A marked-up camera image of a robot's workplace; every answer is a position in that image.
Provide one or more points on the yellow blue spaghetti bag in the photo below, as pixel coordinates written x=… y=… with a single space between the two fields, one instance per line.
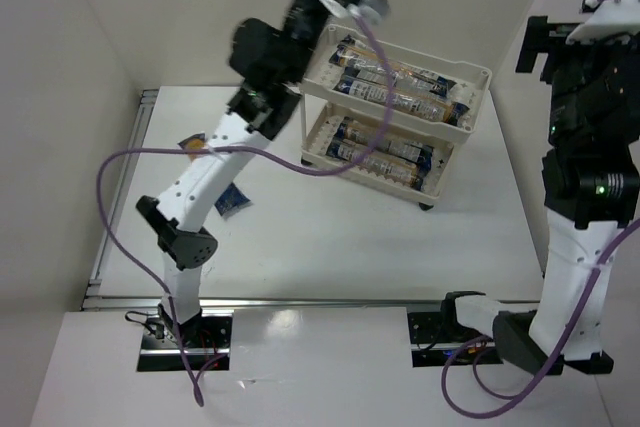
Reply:
x=232 y=199

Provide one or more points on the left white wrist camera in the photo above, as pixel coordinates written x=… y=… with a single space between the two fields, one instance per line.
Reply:
x=372 y=11

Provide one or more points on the aluminium table frame rail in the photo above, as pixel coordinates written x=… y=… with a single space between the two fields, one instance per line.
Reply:
x=330 y=238

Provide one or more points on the label-side blue spaghetti bag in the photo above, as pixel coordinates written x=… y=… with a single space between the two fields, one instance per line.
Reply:
x=407 y=173

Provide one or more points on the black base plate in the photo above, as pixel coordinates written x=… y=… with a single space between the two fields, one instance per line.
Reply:
x=207 y=347
x=433 y=343

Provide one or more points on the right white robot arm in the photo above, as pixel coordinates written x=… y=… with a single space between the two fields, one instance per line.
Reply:
x=591 y=190

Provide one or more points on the white two-tier shelf cart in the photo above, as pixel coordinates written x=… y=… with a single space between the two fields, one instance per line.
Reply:
x=445 y=140

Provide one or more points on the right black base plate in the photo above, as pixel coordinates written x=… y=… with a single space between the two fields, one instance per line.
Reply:
x=433 y=343

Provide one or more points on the long yellow spaghetti bag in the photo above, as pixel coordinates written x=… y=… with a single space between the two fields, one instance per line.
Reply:
x=363 y=134

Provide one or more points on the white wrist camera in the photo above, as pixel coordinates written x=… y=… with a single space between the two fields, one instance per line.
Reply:
x=609 y=17
x=372 y=11

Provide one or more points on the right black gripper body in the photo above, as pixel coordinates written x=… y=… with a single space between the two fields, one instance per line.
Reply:
x=542 y=42

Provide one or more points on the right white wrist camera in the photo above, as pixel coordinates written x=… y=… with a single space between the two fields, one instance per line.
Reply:
x=609 y=17

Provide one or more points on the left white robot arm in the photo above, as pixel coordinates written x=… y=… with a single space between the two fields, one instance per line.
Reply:
x=271 y=62

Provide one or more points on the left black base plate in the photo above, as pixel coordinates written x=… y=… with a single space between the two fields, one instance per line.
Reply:
x=207 y=347

